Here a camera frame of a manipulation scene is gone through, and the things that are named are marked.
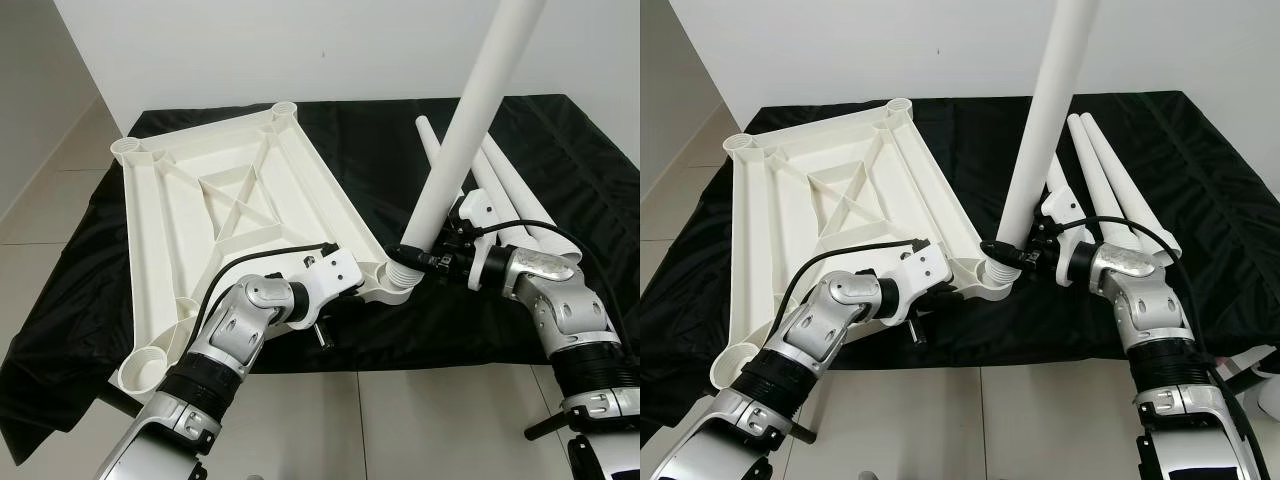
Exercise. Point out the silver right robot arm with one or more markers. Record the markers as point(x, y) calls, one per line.
point(560, 300)
point(1140, 300)

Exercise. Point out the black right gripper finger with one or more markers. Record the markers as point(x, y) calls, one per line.
point(1005, 254)
point(412, 257)

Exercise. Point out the white plastic table leg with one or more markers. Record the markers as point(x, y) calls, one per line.
point(1128, 185)
point(1094, 170)
point(532, 190)
point(470, 110)
point(425, 130)
point(1050, 110)
point(503, 190)
point(1057, 190)

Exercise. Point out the white dome appliance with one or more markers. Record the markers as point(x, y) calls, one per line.
point(1262, 385)

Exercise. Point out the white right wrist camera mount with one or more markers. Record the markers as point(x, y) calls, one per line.
point(1060, 210)
point(475, 210)

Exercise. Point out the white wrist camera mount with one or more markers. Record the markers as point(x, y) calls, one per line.
point(920, 272)
point(1060, 210)
point(475, 210)
point(330, 275)

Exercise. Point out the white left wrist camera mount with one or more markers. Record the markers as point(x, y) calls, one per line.
point(330, 275)
point(920, 272)

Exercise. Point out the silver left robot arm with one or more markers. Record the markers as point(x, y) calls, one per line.
point(830, 315)
point(240, 320)

